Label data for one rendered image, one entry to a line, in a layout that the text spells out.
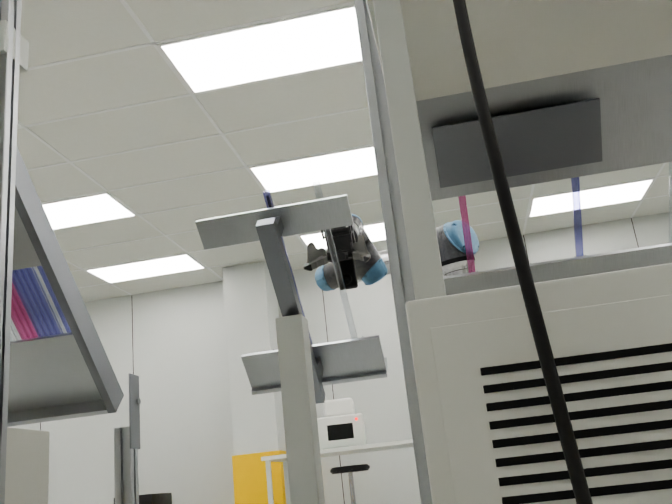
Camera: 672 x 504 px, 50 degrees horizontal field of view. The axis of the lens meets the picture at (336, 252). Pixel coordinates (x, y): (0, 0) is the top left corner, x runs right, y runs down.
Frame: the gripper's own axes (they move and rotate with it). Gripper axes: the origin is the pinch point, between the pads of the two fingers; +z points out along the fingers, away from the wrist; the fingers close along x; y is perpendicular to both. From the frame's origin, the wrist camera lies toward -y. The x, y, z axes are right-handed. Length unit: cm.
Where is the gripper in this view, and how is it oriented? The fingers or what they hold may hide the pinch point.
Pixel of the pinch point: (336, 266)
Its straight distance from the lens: 165.2
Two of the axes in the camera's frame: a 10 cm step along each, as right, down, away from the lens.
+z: -1.1, 2.4, -9.6
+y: -1.9, -9.6, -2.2
